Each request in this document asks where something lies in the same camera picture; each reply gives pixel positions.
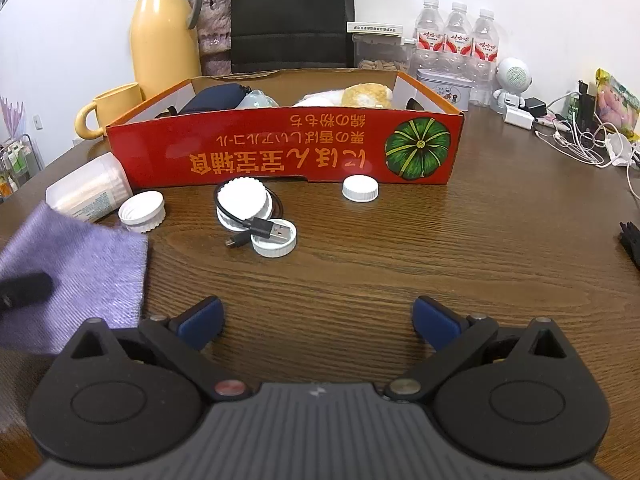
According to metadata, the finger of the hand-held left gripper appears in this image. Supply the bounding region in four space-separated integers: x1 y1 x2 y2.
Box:
0 271 53 311

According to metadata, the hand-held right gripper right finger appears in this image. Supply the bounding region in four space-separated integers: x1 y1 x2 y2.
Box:
385 296 568 403

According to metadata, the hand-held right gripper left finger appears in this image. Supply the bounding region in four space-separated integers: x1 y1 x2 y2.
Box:
71 296 247 403

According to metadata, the purple woven cloth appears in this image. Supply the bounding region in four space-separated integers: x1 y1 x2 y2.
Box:
0 201 150 356

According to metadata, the white ribbed bottle cap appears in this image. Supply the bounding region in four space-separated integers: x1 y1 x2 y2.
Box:
118 190 166 234

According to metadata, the white screw cap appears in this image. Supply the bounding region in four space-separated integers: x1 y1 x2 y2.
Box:
216 178 273 228

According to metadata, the orange red cardboard box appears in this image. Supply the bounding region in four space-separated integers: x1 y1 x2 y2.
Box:
105 69 466 188

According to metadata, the navy blue zip pouch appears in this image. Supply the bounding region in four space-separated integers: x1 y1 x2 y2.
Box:
179 84 248 113

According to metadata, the iridescent clear plastic bag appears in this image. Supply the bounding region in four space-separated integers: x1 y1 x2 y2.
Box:
240 89 278 109

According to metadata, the white plush sheep toy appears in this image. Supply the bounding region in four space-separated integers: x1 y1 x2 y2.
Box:
292 82 394 110

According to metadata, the small white bottle cap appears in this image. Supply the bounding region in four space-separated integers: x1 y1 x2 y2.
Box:
248 216 298 259
342 176 381 203

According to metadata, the translucent cotton swab container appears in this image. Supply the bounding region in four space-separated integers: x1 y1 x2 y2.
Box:
45 153 134 223

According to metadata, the yellow mug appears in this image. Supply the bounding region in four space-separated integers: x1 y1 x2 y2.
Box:
75 82 147 141

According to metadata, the black plastic object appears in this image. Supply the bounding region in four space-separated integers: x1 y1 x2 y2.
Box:
618 221 640 268

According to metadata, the white charger plug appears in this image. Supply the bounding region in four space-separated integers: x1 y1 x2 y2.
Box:
502 105 535 130

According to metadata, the silver tin box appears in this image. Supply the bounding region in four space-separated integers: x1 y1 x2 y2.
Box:
416 67 473 112

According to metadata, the white face mask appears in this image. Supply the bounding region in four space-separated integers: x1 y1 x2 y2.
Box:
607 132 640 168

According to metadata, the white robot speaker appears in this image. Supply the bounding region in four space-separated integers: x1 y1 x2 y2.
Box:
489 57 534 113

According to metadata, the black clip stand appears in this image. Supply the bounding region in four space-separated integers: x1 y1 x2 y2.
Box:
576 80 599 132

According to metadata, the clear seed container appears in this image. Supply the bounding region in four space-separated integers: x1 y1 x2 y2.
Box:
352 34 416 73

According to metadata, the clear water bottle red label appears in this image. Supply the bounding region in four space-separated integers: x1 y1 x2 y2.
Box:
413 0 446 78
471 8 501 107
443 2 474 81

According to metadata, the yellow thermos jug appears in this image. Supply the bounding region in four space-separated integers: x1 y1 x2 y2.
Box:
130 0 205 103

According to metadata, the yellow snack packet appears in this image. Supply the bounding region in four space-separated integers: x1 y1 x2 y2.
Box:
595 68 640 141

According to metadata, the pink fuzzy vase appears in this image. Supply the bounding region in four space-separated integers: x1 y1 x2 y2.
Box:
196 0 233 78

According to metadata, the white printed carton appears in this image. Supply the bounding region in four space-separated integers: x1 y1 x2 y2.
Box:
346 21 414 36

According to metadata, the black paper bag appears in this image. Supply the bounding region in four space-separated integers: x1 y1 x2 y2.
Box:
229 0 356 75

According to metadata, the black usb cable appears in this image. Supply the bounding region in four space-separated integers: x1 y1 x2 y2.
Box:
213 182 293 251

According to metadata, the wire storage rack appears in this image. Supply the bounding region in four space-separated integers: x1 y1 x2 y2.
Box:
0 135 43 201

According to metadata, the purple wall sticker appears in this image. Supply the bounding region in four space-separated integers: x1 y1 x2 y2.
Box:
0 95 26 136

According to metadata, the white charger with cables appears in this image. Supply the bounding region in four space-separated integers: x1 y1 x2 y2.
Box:
534 92 640 168

